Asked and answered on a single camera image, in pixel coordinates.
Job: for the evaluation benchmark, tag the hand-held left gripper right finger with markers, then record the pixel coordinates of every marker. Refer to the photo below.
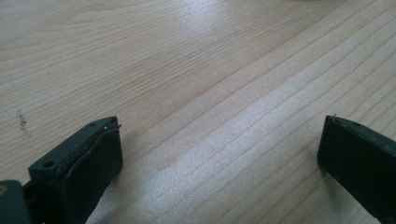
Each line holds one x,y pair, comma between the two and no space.
361,165

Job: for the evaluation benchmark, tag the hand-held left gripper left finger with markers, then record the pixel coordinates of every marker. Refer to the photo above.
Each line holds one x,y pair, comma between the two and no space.
84,168

